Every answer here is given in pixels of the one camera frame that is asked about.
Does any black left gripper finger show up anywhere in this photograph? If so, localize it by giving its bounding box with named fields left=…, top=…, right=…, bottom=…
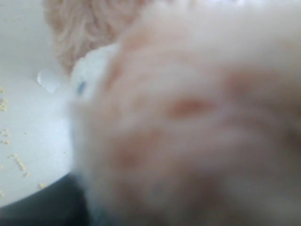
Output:
left=0, top=174, right=90, bottom=226

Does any tan teddy bear striped sweater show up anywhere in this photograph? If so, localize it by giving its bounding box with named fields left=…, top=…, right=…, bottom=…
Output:
left=43, top=0, right=301, bottom=226

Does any white paper scrap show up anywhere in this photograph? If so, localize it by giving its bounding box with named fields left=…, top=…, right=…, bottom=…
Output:
left=37, top=69, right=62, bottom=94

